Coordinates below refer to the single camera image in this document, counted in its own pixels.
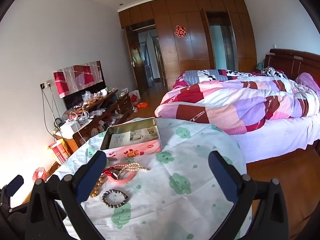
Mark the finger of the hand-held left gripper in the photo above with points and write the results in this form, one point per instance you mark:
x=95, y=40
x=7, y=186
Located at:
x=14, y=185

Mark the wooden room door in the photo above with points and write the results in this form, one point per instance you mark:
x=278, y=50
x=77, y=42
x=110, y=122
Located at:
x=133, y=67

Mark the clear plastic bag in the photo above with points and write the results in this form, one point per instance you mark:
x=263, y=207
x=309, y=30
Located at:
x=87, y=95

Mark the pink bangle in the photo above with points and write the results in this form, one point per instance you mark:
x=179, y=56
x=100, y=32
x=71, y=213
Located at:
x=125, y=178

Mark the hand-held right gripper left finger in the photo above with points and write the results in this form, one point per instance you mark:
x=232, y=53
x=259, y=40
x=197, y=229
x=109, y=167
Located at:
x=90, y=180

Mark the bed with white sheet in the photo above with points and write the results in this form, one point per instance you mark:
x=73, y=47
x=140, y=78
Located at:
x=275, y=140

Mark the patchwork pink quilt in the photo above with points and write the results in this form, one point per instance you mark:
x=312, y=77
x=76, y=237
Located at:
x=225, y=105

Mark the wooden television cabinet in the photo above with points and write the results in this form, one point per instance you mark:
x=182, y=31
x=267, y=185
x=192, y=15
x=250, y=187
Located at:
x=122, y=107

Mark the black television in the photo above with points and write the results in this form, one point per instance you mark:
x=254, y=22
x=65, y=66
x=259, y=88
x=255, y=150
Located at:
x=75, y=100

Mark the pink trash bin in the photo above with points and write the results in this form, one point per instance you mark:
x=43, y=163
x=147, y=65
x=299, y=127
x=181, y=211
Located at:
x=40, y=175

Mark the red and pink television cover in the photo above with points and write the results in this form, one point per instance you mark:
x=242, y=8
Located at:
x=75, y=80

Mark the pink pillow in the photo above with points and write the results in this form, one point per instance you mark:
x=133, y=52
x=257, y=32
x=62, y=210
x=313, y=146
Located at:
x=308, y=81

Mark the white cloth with green clouds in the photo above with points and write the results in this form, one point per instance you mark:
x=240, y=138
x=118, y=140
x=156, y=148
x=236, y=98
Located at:
x=175, y=205

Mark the red yellow carton box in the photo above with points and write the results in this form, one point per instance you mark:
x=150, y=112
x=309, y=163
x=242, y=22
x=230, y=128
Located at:
x=60, y=152

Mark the red and white paper bag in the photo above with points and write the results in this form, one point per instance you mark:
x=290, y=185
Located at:
x=135, y=96

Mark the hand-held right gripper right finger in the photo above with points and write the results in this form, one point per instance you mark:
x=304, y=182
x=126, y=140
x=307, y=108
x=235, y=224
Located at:
x=222, y=180

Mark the floral grey quilt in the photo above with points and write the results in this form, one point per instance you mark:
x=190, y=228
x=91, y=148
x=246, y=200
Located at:
x=200, y=76

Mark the orange item on floor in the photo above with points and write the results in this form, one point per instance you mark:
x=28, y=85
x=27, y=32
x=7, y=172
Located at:
x=142, y=105

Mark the wooden headboard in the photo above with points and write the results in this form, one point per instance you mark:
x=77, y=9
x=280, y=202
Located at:
x=292, y=62

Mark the brown wooden wardrobe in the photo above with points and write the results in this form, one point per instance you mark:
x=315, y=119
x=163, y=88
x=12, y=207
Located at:
x=175, y=55

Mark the teal cloth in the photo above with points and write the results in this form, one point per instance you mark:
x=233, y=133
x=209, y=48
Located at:
x=261, y=66

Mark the printed paper sheet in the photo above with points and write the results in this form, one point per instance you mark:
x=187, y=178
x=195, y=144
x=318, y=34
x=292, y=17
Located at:
x=120, y=140

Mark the pink tin box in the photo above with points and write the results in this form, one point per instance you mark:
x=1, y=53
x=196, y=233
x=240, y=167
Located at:
x=140, y=150

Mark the white cardboard box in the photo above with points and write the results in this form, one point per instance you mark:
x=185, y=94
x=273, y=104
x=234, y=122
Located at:
x=71, y=128

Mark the red paper wall decoration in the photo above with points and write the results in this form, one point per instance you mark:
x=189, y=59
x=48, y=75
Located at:
x=181, y=31

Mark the wall socket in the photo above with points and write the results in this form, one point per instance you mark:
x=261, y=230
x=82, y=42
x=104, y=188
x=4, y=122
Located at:
x=46, y=84

